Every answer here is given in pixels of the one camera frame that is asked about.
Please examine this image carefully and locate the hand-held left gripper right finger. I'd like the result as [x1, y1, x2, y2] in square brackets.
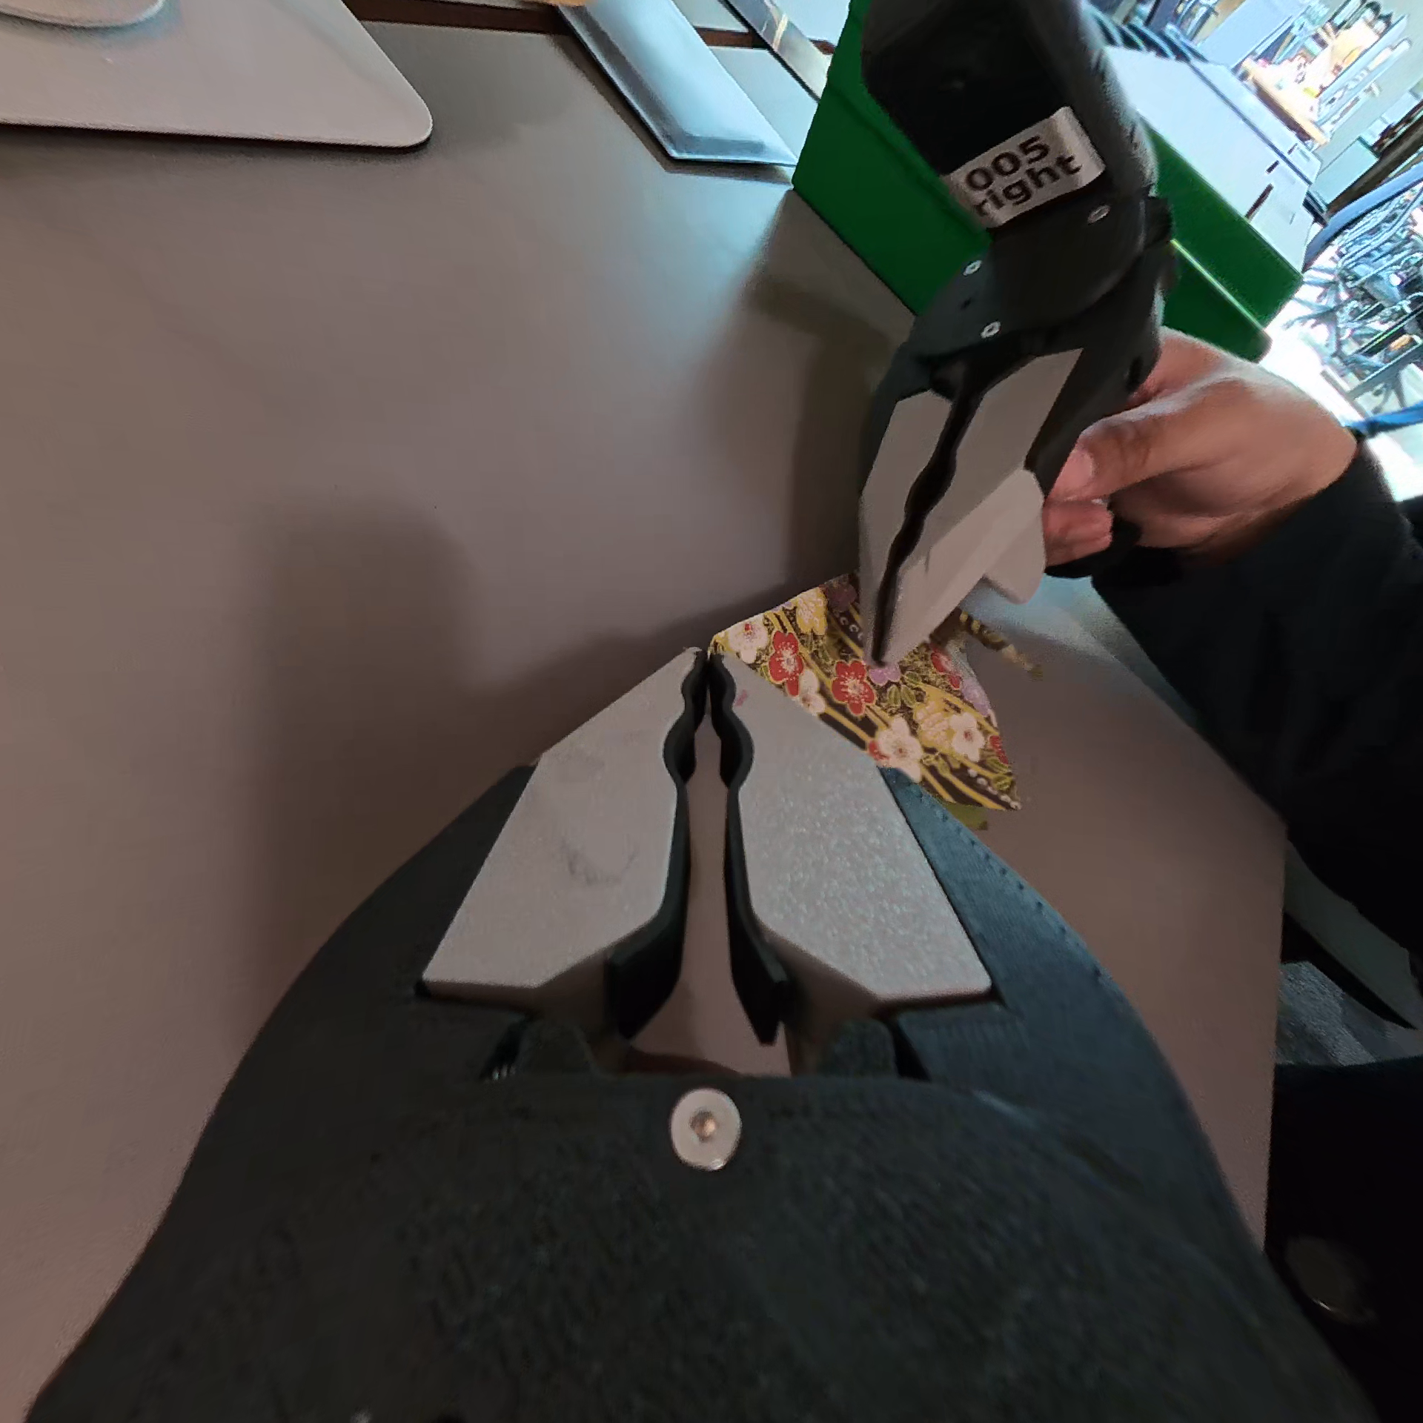
[705, 654, 994, 1049]

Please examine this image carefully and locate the green plastic box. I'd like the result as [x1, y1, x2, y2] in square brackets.
[791, 0, 1304, 362]

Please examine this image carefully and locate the person's dark clothing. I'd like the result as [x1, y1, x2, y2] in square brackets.
[1265, 1055, 1423, 1423]

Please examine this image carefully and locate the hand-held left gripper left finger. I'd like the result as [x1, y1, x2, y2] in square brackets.
[420, 647, 713, 1043]

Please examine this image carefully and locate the white rounded mat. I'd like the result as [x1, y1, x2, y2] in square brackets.
[0, 0, 434, 149]

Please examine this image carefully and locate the person's right forearm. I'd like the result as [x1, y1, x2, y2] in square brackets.
[1094, 439, 1423, 1030]

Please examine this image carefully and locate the floral patterned origami paper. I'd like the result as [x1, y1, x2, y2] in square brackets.
[711, 573, 1043, 833]

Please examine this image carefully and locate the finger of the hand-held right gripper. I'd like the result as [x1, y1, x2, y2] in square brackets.
[872, 344, 1087, 669]
[855, 391, 960, 628]

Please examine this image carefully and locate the person's right hand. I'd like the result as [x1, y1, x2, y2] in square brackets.
[1043, 332, 1367, 571]

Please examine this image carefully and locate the silver metal tray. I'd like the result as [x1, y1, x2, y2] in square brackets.
[556, 0, 805, 168]

